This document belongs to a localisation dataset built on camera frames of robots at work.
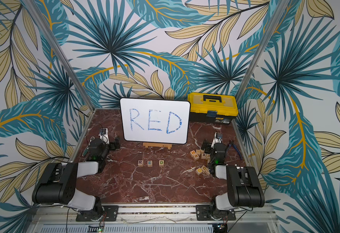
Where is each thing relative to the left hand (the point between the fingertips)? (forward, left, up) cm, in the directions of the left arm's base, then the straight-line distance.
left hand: (111, 137), depth 92 cm
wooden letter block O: (-17, -58, -5) cm, 61 cm away
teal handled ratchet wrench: (-5, +17, -7) cm, 19 cm away
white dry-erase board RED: (+6, -29, +10) cm, 31 cm away
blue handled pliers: (+2, -80, -7) cm, 80 cm away
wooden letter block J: (-19, -60, -6) cm, 63 cm away
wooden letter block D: (-14, -32, -6) cm, 36 cm away
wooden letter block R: (-14, -20, -6) cm, 25 cm away
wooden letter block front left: (-18, -55, -6) cm, 58 cm away
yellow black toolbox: (+21, -66, +8) cm, 70 cm away
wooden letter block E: (-14, -25, -6) cm, 30 cm away
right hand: (-1, -65, 0) cm, 65 cm away
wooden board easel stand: (-2, -22, -4) cm, 23 cm away
